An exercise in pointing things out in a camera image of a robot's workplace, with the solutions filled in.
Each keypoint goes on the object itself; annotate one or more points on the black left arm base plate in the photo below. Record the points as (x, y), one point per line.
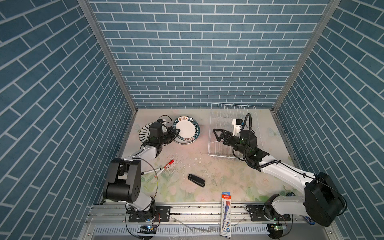
(160, 214)

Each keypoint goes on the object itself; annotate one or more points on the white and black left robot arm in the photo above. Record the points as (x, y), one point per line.
(123, 179)

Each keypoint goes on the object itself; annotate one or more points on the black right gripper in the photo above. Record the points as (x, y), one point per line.
(225, 133)

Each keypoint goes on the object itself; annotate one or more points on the blue and black handheld tool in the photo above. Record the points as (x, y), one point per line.
(309, 220)

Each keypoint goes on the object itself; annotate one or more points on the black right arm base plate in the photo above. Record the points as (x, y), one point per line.
(262, 213)

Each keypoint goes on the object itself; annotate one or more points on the blue striped white plate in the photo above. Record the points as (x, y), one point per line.
(144, 132)

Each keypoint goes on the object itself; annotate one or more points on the black stapler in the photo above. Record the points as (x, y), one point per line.
(197, 180)

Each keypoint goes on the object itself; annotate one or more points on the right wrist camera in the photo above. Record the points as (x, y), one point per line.
(237, 127)

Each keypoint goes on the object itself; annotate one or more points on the red and white marker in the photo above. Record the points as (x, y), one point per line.
(159, 170)

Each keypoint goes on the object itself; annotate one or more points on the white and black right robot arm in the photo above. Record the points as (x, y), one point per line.
(320, 200)

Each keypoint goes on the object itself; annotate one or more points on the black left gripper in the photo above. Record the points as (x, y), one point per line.
(170, 130)

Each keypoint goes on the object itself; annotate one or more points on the white wire dish rack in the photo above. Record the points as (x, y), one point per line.
(229, 121)

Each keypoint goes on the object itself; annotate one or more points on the aluminium front rail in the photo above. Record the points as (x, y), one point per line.
(187, 213)

